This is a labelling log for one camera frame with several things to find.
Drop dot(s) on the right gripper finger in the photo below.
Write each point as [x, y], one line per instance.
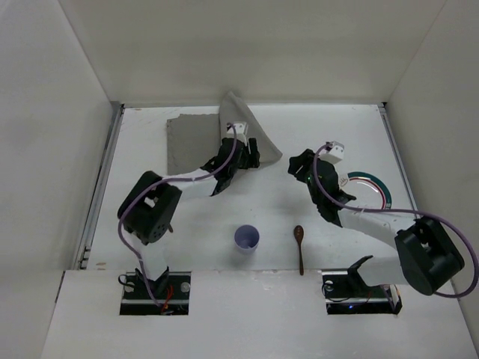
[297, 169]
[307, 156]

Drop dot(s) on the brown wooden spoon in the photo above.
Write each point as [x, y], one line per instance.
[298, 234]

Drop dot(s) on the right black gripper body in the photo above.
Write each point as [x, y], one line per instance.
[304, 164]

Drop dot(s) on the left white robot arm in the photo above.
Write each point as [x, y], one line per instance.
[148, 209]

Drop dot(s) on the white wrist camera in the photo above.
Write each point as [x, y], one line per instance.
[238, 130]
[334, 152]

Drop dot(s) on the lavender plastic cup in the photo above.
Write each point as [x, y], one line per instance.
[246, 239]

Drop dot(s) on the left aluminium table rail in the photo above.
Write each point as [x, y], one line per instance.
[86, 235]

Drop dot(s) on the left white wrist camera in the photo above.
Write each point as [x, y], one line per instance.
[238, 130]

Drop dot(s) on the aluminium table rail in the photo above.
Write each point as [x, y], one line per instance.
[393, 143]
[86, 235]

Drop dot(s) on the white plate green rim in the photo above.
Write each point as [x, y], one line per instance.
[369, 191]

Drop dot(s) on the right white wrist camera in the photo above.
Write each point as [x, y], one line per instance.
[334, 152]

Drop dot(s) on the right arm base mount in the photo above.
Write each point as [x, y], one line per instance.
[346, 293]

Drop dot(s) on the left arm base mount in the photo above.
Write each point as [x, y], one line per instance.
[171, 292]

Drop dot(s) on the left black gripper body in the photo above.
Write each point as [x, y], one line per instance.
[248, 154]

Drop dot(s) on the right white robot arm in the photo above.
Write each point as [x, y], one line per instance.
[427, 257]

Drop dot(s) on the grey cloth placemat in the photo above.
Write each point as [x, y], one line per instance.
[192, 139]

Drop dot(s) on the right aluminium table rail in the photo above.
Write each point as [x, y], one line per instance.
[393, 143]

